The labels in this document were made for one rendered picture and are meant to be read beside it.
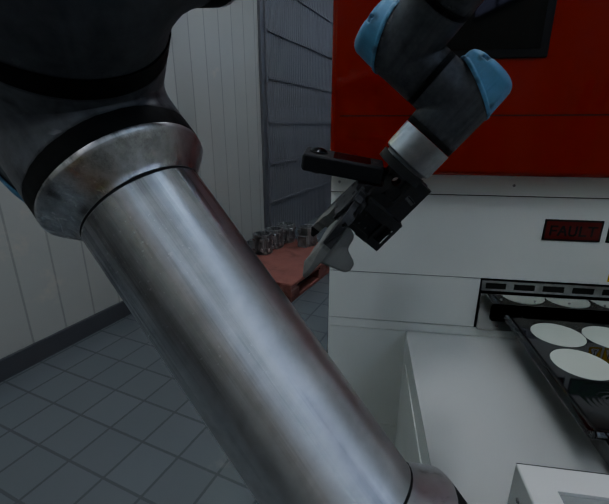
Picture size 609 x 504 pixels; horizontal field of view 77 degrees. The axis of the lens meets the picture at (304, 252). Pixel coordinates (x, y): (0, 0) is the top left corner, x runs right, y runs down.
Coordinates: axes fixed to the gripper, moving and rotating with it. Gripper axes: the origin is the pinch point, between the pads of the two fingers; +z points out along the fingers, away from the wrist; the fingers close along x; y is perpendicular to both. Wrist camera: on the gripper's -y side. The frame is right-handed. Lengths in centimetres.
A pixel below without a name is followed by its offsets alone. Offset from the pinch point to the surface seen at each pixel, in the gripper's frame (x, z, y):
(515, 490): -25.4, -3.8, 30.4
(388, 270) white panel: 29.7, 3.4, 25.5
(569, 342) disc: 13, -14, 56
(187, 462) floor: 44, 127, 34
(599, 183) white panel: 30, -40, 44
